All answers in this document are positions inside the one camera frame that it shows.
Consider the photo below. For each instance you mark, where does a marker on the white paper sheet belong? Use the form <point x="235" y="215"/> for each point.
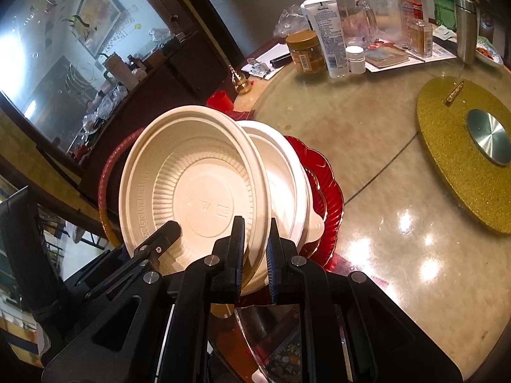
<point x="438" y="54"/>

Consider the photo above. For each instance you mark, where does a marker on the white tube bottle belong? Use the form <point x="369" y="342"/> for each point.
<point x="324" y="19"/>

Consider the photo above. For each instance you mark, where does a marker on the gold glitter turntable mat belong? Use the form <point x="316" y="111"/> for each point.
<point x="481" y="186"/>

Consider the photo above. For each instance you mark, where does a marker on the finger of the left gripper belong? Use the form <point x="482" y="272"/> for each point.
<point x="157" y="241"/>

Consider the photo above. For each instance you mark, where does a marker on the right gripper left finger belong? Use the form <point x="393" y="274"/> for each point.
<point x="155" y="329"/>

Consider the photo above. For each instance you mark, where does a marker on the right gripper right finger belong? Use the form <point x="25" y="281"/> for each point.
<point x="351" y="331"/>

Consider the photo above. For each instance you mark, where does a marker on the old book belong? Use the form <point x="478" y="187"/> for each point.
<point x="385" y="56"/>

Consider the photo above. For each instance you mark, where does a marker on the steel thermos flask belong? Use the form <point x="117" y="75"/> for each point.
<point x="466" y="30"/>

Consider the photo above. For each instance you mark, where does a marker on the brown lidded jar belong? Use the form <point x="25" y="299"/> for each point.
<point x="306" y="52"/>

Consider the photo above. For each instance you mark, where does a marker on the glass pitcher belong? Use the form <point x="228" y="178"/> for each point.
<point x="358" y="22"/>

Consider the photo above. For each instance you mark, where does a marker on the small white pill bottle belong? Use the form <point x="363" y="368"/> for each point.
<point x="356" y="59"/>

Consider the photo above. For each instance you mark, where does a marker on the red wedding plate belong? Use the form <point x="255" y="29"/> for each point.
<point x="334" y="198"/>

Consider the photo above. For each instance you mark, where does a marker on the liquor bottle in clear box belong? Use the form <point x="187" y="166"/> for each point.
<point x="417" y="33"/>

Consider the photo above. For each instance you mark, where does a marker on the large beige plastic bowl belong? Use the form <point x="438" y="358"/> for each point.
<point x="199" y="168"/>

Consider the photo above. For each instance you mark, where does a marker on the large white foam bowl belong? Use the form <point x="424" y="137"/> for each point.
<point x="289" y="190"/>

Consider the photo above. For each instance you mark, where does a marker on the gold stick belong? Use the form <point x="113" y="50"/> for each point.
<point x="453" y="94"/>

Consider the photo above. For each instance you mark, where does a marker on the silver turntable hub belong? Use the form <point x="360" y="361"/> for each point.
<point x="489" y="136"/>

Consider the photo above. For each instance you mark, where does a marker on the gold bell ornament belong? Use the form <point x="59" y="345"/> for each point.
<point x="239" y="81"/>

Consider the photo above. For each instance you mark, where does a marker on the small red cup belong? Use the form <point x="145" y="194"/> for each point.
<point x="220" y="101"/>

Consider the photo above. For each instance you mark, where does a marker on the blue white food dish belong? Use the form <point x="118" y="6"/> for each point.
<point x="488" y="55"/>

